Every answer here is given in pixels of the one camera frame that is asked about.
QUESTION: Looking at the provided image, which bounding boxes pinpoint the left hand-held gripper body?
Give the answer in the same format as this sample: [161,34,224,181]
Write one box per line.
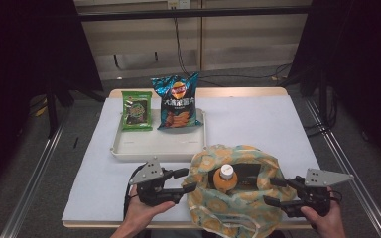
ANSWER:
[128,158,187,208]

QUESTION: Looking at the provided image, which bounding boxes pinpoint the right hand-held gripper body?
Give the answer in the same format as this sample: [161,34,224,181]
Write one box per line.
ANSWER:
[282,168,355,219]

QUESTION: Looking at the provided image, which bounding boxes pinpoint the white plastic tray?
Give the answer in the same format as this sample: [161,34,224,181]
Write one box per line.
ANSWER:
[109,108,208,164]

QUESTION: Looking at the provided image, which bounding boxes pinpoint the orange drink bottle white cap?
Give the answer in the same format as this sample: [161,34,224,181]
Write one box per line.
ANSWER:
[212,164,239,194]

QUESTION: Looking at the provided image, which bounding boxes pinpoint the orange-slice print cloth bag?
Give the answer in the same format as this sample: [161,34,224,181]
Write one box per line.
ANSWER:
[182,144,298,238]

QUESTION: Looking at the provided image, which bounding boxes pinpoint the blue potato chips bag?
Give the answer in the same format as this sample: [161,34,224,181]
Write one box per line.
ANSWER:
[150,71,203,131]

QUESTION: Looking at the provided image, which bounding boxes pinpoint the green seaweed snack packet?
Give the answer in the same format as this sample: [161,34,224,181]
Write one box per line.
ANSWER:
[120,90,154,133]

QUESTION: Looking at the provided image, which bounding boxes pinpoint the person's left hand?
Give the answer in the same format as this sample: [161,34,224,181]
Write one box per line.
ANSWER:
[124,183,177,233]

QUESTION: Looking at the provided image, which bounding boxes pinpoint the person's right hand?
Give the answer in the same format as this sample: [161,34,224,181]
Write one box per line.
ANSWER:
[299,187,347,238]

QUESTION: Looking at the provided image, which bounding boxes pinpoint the white table cover sheet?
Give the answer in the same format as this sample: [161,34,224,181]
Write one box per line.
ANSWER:
[62,95,339,223]

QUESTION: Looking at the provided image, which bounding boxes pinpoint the black metal stand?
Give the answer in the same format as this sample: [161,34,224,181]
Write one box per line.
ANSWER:
[317,73,332,128]
[44,83,62,139]

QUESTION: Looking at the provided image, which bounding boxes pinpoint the dark curtain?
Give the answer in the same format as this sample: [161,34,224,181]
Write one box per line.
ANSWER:
[287,0,381,175]
[0,0,104,201]

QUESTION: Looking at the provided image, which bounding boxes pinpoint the black horizontal metal bar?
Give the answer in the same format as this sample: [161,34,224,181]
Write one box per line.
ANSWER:
[78,5,312,23]

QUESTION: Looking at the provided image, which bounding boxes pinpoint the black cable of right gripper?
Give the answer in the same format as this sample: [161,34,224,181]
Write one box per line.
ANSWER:
[328,189,344,203]

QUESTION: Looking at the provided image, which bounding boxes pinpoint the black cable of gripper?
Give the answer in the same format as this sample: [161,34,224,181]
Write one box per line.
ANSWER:
[122,164,147,220]
[328,189,344,203]

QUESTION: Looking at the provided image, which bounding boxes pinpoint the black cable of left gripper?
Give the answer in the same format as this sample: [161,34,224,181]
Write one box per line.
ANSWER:
[122,164,147,220]

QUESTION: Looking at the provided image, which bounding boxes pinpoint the aluminium floor rail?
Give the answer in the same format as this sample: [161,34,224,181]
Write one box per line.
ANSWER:
[305,98,381,238]
[0,120,66,238]

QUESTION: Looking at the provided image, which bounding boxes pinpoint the bundle of black floor cables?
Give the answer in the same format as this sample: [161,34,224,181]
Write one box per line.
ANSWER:
[303,88,340,138]

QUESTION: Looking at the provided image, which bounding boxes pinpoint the long black wall cable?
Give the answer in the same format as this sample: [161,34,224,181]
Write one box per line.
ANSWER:
[173,17,294,88]

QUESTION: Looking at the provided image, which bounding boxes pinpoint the white wall socket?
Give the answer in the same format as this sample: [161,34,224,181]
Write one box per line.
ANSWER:
[167,0,192,10]

